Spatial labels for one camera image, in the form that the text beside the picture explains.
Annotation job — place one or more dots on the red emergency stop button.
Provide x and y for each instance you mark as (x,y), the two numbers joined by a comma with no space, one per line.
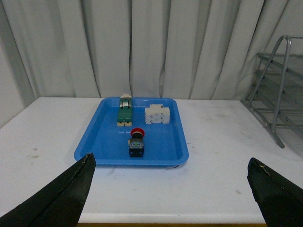
(136,143)

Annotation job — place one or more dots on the white pleated curtain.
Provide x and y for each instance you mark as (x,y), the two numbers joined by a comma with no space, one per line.
(183,49)

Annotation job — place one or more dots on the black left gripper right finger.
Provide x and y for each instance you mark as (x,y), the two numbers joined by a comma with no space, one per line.
(280,200)

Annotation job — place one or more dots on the silver mesh three-tier rack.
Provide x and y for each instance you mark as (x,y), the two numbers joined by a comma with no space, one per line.
(276,99)

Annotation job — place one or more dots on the green terminal block component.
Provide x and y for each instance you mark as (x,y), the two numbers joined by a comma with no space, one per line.
(125,112)

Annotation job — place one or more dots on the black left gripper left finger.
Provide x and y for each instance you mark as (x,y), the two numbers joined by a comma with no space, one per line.
(58,204)

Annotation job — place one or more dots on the blue plastic tray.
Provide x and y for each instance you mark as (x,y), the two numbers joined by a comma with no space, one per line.
(164,144)

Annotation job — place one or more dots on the white circuit breaker module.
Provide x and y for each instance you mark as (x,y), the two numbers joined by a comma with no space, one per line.
(157,113)

